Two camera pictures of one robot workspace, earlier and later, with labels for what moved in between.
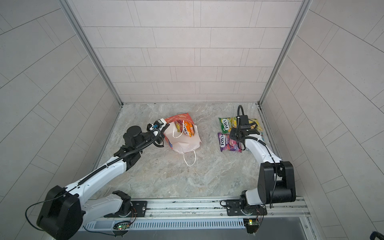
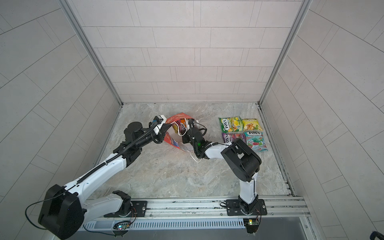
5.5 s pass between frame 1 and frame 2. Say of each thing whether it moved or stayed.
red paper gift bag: stayed
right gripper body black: moved
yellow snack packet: stayed
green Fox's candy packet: stayed
